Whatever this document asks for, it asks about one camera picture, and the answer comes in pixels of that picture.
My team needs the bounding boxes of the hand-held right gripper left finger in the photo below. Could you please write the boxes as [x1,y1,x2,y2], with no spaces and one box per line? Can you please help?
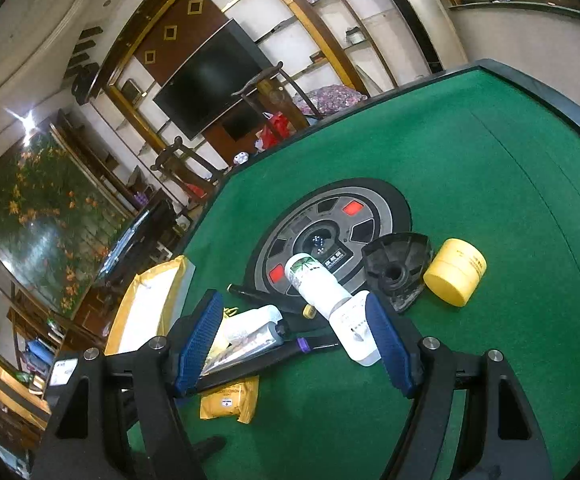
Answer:
[32,289,225,480]

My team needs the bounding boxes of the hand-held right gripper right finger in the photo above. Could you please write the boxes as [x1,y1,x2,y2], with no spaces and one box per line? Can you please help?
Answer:
[366,290,554,480]

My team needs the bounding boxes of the silver hand cream tube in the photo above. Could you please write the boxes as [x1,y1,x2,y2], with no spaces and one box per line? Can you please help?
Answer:
[201,321,291,377]

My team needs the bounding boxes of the small white bottle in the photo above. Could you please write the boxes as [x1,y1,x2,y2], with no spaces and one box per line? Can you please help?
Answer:
[224,305,285,347]

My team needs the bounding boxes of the yellow wipes packet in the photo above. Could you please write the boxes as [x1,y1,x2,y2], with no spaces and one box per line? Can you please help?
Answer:
[199,376,261,424]

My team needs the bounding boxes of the black marker purple band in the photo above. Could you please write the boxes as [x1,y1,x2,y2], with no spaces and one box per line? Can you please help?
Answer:
[190,336,341,395]

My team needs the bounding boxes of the yellow padded envelope bag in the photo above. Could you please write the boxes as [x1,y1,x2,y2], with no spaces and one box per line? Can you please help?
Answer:
[104,255,197,358]

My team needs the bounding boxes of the black marker yellow end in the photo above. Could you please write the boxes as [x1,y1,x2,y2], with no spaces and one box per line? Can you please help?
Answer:
[226,283,317,319]

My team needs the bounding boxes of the black fan-shaped plastic cover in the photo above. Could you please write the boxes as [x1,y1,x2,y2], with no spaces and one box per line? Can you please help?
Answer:
[361,232,431,312]

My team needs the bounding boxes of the large white labelled bottle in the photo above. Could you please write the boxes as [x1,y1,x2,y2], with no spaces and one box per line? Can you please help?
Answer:
[284,253,371,322]

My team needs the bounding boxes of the round mahjong table centre panel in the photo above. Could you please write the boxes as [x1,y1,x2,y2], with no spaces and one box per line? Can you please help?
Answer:
[243,177,413,311]

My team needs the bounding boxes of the dark wooden chair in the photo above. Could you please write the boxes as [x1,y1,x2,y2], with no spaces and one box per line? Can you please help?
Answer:
[150,137,227,201]
[230,61,323,128]

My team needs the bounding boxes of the green felt mahjong table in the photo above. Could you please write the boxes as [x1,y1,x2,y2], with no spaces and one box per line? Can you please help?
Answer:
[170,59,580,480]

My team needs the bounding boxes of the flower landscape painting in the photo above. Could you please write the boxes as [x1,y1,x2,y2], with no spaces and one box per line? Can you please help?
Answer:
[0,130,138,320]

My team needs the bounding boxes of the floral cushion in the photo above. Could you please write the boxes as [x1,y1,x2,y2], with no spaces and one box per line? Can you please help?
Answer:
[294,85,369,117]

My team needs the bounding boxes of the black television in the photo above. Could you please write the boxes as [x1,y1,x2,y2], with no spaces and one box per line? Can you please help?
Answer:
[152,17,277,142]

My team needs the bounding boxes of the standing air conditioner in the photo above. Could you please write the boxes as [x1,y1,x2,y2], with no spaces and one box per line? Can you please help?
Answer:
[362,0,470,81]

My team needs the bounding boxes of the wooden wall shelf unit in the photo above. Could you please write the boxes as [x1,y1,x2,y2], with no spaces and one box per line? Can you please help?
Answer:
[90,0,405,171]

